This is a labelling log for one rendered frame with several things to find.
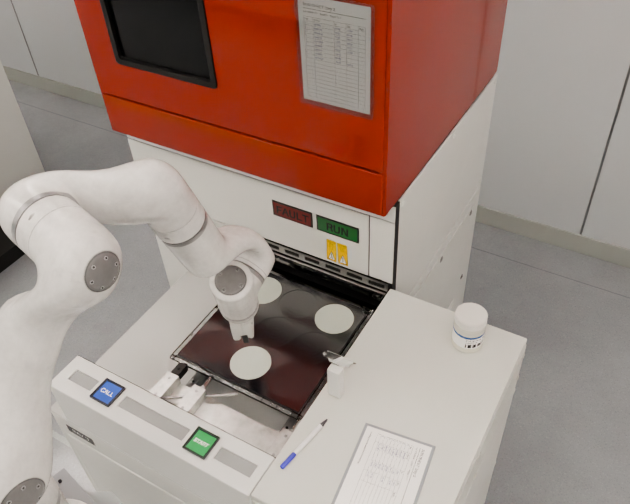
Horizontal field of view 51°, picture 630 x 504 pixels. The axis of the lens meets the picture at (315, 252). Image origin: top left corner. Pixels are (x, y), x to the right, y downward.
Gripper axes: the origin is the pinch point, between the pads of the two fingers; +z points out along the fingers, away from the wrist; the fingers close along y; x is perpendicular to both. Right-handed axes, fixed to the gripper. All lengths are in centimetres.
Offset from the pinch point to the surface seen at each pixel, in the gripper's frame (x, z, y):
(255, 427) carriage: 0.2, 0.0, 23.6
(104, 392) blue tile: -31.9, -4.3, 12.8
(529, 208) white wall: 127, 127, -79
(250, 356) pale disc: 0.0, 6.1, 6.0
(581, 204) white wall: 145, 113, -72
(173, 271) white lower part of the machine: -26, 51, -36
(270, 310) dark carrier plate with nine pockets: 5.6, 12.0, -6.9
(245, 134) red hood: 4.8, -21.1, -38.9
